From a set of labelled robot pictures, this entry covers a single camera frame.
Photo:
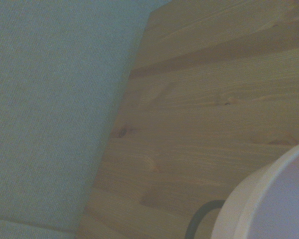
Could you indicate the white bowl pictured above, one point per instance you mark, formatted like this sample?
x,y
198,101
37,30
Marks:
x,y
276,199

